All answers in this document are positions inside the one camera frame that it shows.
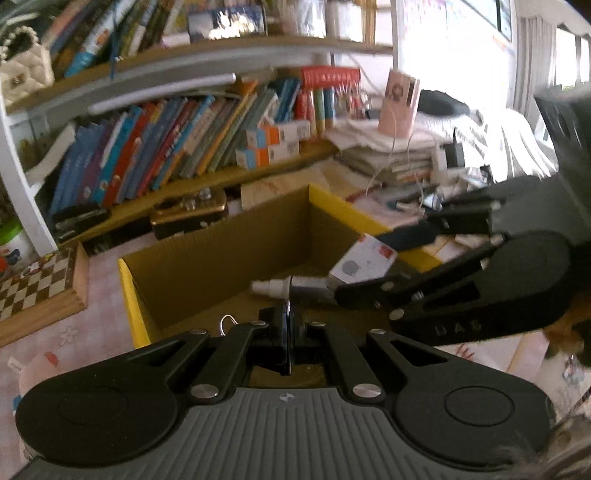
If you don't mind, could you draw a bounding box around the black oval pouch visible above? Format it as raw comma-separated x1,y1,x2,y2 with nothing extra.
417,89,471,117

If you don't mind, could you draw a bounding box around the black power charger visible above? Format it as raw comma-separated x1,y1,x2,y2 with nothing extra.
444,142,466,168

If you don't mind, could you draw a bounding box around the small white dropper bottle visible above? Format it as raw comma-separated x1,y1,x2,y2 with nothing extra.
252,233,399,303

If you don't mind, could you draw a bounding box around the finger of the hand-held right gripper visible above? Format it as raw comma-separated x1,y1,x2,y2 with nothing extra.
379,185,499,252
333,242,505,322

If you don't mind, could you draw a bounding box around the white wooden bookshelf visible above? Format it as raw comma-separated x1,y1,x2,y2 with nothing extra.
0,0,398,259

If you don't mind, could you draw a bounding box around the yellow cardboard box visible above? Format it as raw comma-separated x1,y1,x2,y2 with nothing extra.
117,184,445,352

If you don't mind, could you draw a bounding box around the orange white medicine box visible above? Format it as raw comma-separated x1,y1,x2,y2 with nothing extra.
245,121,311,149
235,141,301,169

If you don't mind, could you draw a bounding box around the row of upright shelf books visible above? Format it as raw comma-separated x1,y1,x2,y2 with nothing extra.
41,0,195,77

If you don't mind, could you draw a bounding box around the black stapler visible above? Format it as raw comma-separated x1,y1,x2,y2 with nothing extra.
52,207,110,234

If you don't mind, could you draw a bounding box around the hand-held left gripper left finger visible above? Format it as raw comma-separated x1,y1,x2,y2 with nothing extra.
124,305,291,401

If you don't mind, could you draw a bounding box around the pink checkered desktop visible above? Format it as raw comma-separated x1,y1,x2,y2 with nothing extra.
0,231,591,462

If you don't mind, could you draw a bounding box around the pink plush pig toy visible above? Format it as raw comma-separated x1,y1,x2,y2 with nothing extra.
16,348,63,402

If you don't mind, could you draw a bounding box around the white jar green lid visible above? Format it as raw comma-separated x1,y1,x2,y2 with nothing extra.
0,220,26,278

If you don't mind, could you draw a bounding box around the white quilted handbag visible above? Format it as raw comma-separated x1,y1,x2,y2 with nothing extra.
0,25,55,108

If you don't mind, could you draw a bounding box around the row of leaning books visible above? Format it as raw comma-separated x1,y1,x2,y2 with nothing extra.
48,67,363,215

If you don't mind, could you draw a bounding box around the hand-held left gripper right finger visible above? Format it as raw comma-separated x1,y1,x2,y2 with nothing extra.
290,302,458,403

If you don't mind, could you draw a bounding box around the wooden chess board box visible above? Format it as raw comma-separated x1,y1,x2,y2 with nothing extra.
0,244,89,348

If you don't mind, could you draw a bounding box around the stack of papers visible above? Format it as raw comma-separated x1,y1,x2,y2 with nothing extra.
325,117,446,185

